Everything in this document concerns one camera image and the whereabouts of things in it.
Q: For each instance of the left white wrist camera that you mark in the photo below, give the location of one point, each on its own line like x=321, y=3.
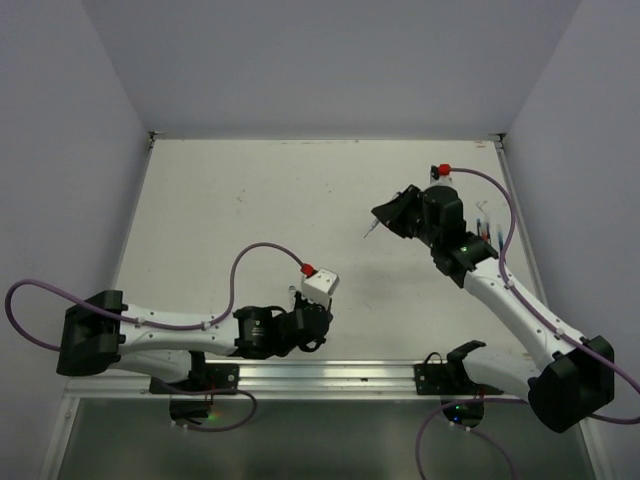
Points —
x=320, y=287

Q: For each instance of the clear slim pen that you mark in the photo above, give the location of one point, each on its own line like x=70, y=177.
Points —
x=372, y=227

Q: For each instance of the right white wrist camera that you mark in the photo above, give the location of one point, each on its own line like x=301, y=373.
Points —
x=440, y=175

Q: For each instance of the blue white pen far right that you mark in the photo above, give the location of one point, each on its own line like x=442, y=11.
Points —
x=500, y=237

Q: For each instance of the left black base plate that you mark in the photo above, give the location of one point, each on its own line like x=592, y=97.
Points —
x=220, y=377

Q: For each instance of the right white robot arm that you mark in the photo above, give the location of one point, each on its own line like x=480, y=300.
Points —
x=565, y=376

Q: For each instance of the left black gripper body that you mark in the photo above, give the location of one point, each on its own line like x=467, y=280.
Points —
x=300, y=301

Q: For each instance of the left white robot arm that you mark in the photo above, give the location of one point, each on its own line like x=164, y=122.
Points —
x=103, y=333

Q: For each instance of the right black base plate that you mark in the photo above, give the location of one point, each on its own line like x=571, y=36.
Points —
x=442, y=379

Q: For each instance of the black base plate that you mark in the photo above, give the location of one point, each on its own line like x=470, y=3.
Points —
x=220, y=377
x=442, y=379

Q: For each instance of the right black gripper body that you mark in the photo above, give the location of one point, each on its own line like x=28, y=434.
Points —
x=431, y=234

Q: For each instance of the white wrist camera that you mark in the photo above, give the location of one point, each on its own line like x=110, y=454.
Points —
x=440, y=175
x=320, y=287

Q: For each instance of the aluminium front rail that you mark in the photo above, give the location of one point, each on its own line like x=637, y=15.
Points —
x=325, y=375

